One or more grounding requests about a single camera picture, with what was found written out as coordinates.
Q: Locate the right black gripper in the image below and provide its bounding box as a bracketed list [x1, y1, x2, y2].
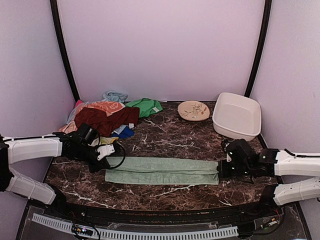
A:
[217, 159, 252, 178]

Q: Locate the mint green panda towel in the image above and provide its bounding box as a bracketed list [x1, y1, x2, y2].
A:
[104, 156, 219, 185]

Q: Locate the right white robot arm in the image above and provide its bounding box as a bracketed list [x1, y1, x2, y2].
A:
[217, 139, 320, 217]

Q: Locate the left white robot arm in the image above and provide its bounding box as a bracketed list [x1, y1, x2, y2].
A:
[0, 123, 115, 218]

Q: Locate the white yellow patterned towel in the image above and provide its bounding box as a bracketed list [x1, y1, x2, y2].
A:
[99, 136, 119, 145]

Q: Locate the dark red towel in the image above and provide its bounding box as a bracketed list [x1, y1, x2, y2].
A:
[74, 107, 140, 137]

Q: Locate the white plastic tub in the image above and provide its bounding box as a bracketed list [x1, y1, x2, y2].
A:
[212, 92, 262, 142]

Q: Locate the orange pink patterned towel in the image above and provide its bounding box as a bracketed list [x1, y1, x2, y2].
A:
[58, 100, 125, 133]

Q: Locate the royal blue towel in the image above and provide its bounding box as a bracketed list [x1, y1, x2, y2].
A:
[110, 126, 135, 139]

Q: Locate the light blue towel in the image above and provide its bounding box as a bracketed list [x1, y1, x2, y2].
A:
[102, 91, 128, 103]

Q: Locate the beige bird ceramic plate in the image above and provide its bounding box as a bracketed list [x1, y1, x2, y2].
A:
[177, 100, 210, 122]

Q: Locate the bright green towel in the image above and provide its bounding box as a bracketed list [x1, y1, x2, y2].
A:
[125, 98, 163, 118]

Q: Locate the small green circuit board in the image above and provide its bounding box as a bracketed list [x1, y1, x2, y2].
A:
[71, 225, 93, 236]

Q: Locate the black camera cable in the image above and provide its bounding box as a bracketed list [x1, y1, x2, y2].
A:
[99, 142, 126, 171]

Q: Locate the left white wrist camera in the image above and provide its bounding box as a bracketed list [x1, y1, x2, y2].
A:
[97, 144, 115, 161]

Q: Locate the black front table rail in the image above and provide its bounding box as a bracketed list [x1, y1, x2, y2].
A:
[45, 202, 277, 225]

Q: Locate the white slotted cable duct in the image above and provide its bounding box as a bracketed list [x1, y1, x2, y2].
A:
[31, 213, 239, 240]

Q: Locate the left black frame post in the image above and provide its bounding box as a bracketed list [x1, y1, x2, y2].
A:
[49, 0, 80, 103]

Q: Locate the black frame post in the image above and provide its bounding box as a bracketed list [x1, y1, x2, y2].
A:
[49, 0, 80, 103]
[244, 0, 273, 98]

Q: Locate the right black frame post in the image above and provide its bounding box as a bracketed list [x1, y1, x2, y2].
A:
[244, 0, 273, 98]

